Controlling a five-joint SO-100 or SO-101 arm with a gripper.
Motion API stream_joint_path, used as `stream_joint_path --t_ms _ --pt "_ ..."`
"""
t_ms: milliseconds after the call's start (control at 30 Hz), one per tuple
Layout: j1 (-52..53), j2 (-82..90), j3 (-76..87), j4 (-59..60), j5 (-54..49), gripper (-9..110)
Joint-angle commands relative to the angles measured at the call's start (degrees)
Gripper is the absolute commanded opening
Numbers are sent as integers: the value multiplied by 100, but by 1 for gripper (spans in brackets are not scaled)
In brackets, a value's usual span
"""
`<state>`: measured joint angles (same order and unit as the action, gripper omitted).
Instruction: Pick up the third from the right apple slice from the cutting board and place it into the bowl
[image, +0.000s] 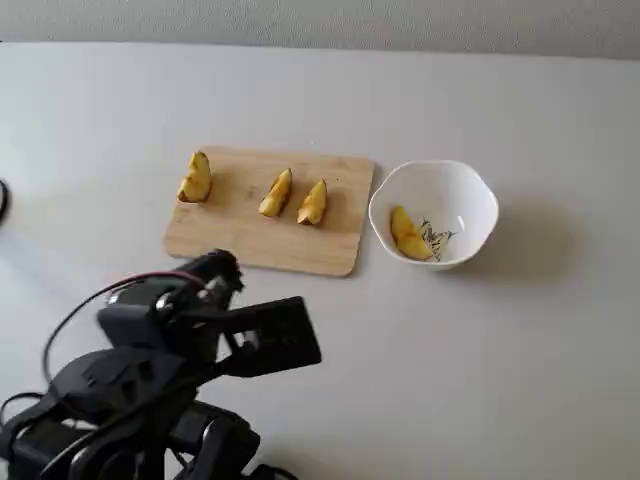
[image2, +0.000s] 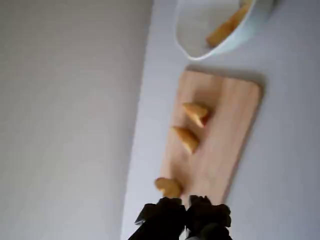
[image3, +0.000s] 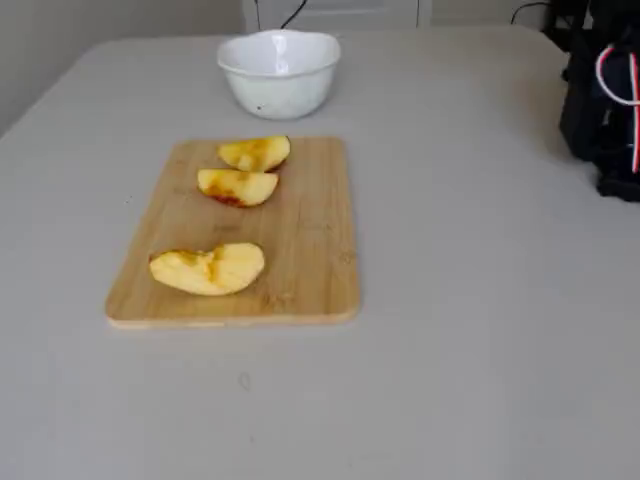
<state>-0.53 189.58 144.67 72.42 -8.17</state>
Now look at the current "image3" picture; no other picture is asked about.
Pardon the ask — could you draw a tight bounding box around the wooden cutting board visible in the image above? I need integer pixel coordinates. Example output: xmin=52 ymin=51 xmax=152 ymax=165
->
xmin=104 ymin=136 xmax=361 ymax=331

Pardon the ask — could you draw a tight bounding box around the apple slice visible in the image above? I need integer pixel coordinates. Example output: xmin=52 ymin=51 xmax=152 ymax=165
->
xmin=148 ymin=242 xmax=266 ymax=297
xmin=196 ymin=167 xmax=280 ymax=209
xmin=217 ymin=135 xmax=292 ymax=174

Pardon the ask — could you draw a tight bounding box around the white bowl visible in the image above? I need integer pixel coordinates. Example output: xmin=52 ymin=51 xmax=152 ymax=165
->
xmin=216 ymin=28 xmax=342 ymax=121

